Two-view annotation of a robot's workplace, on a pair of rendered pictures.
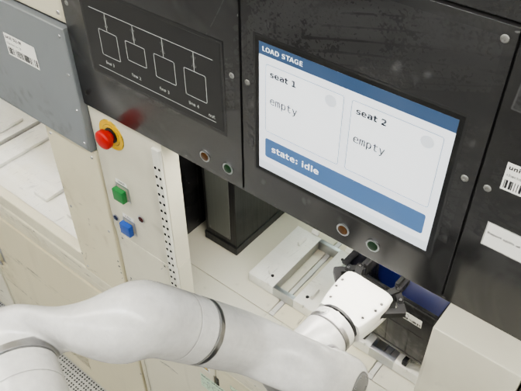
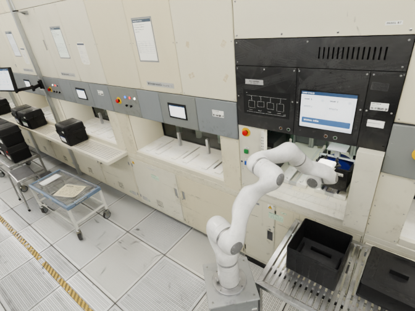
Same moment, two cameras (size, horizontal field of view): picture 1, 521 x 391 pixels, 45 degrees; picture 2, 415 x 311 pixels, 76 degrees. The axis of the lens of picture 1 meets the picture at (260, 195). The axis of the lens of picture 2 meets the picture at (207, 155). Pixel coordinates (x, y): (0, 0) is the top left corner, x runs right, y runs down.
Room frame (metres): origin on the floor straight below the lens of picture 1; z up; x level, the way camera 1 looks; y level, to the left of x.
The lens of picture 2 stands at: (-0.71, 0.52, 2.15)
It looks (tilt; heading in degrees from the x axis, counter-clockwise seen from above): 29 degrees down; 2
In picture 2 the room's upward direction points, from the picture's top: 7 degrees counter-clockwise
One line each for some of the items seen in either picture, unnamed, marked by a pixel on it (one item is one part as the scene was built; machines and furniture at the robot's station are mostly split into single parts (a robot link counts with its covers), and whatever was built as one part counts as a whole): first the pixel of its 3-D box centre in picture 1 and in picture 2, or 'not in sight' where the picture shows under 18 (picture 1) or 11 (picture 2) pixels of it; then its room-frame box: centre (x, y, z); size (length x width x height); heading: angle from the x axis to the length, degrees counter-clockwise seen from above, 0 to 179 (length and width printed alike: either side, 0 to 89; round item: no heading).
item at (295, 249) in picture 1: (307, 270); (297, 176); (1.03, -0.12, 0.89); 0.22 x 0.21 x 0.04; 141
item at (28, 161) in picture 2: not in sight; (19, 165); (2.98, 3.65, 0.24); 0.94 x 0.53 x 0.48; 51
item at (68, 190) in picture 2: not in sight; (70, 190); (1.78, 2.22, 0.47); 0.31 x 0.23 x 0.02; 73
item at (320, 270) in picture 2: not in sight; (318, 251); (0.33, -0.02, 0.85); 0.28 x 0.28 x 0.17; 50
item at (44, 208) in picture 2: not in sight; (71, 199); (1.92, 2.34, 0.24); 0.97 x 0.52 x 0.48; 54
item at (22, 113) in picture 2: not in sight; (32, 117); (3.16, 3.23, 0.93); 0.30 x 0.28 x 0.26; 54
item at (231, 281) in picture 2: not in sight; (228, 269); (0.26, 0.51, 0.85); 0.19 x 0.19 x 0.18
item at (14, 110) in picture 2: not in sight; (24, 115); (3.35, 3.47, 0.93); 0.30 x 0.28 x 0.26; 48
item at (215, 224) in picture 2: not in sight; (222, 239); (0.29, 0.53, 1.07); 0.19 x 0.12 x 0.24; 29
